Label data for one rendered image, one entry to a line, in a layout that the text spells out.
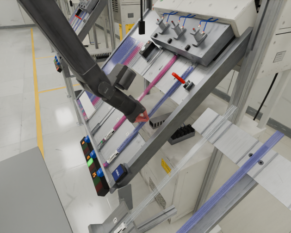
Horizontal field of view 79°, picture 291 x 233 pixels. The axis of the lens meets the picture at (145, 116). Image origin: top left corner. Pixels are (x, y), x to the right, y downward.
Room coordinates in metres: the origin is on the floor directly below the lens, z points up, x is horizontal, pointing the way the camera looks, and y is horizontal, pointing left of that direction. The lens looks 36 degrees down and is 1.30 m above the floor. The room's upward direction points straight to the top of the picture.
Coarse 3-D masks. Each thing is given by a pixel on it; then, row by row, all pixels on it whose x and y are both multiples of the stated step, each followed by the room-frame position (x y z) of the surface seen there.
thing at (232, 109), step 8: (232, 104) 0.37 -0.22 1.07; (232, 112) 0.35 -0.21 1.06; (224, 120) 0.34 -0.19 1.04; (216, 128) 0.34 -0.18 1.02; (208, 136) 0.33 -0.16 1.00; (200, 144) 0.32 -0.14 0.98; (192, 152) 0.31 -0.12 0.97; (184, 160) 0.30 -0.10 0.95; (176, 168) 0.29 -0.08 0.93; (168, 176) 0.28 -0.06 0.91; (160, 184) 0.27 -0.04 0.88; (152, 192) 0.26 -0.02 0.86; (144, 200) 0.25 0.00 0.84; (136, 208) 0.24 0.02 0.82; (128, 216) 0.23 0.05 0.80; (136, 216) 0.23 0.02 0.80; (128, 224) 0.21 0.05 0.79
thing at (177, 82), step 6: (186, 72) 0.62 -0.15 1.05; (174, 84) 0.60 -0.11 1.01; (168, 90) 0.59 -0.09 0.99; (168, 96) 0.58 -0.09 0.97; (162, 102) 0.57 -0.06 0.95; (156, 108) 0.56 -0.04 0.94; (150, 114) 0.54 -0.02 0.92; (138, 126) 0.53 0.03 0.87; (132, 132) 0.52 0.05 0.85; (126, 138) 0.51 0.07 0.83; (126, 144) 0.49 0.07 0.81; (120, 150) 0.48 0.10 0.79
